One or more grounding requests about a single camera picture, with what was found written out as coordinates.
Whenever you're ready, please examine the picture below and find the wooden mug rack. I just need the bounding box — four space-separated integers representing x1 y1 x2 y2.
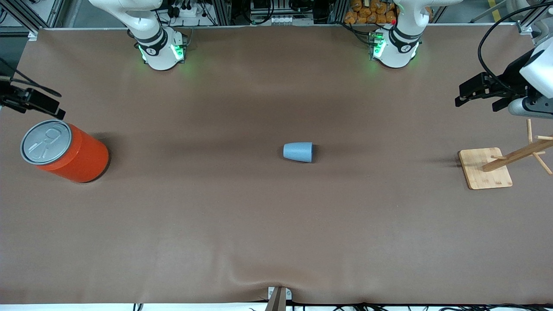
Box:
458 119 553 190

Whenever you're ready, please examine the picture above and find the silver metal mount bracket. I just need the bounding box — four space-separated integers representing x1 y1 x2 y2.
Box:
268 286 292 301

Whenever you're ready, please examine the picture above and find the brown table mat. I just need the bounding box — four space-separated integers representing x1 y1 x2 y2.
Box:
0 24 553 305

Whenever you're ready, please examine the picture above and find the white power strip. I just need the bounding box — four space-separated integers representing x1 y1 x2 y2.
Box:
171 0 209 19

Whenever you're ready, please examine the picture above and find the brown camera pole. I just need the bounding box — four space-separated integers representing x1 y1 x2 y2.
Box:
265 287 286 311

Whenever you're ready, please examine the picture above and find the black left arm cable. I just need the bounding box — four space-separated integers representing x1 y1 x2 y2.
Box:
477 2 553 89

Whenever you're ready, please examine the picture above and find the orange packets pile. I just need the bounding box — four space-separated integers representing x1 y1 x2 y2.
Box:
344 0 398 25

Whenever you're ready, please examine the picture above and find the grey control box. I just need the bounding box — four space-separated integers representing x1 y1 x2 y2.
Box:
250 0 315 25

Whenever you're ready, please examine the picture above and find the light blue cup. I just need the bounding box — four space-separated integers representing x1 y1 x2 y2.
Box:
283 142 313 163

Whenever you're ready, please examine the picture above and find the aluminium frame profile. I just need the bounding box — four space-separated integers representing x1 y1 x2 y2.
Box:
211 0 232 26
0 0 65 36

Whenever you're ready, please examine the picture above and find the red can grey lid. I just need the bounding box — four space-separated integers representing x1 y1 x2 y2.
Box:
20 120 110 184

